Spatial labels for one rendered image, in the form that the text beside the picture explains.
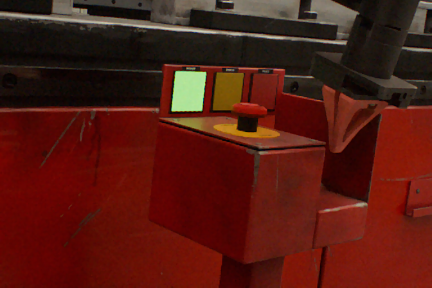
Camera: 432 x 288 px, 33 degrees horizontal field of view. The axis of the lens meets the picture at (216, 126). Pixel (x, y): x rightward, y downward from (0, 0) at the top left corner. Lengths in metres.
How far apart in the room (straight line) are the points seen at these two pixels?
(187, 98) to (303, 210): 0.18
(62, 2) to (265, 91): 0.31
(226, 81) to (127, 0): 0.57
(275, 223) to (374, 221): 0.68
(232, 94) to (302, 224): 0.19
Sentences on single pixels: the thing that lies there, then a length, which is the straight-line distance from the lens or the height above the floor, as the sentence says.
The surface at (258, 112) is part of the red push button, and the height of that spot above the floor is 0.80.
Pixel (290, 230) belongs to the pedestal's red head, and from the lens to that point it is 0.78.
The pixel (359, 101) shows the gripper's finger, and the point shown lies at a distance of 0.79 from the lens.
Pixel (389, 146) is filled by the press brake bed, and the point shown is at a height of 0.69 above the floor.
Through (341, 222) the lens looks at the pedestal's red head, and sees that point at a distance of 0.84.
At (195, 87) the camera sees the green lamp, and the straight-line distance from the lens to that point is 0.84.
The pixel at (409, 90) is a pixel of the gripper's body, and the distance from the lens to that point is 0.80.
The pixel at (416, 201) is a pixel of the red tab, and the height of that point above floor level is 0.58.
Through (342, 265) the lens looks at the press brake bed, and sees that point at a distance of 1.39.
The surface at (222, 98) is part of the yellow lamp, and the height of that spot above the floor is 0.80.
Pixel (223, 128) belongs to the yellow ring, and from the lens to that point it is 0.79.
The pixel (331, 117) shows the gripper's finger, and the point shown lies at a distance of 0.81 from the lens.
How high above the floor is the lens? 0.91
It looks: 9 degrees down
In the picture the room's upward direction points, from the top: 6 degrees clockwise
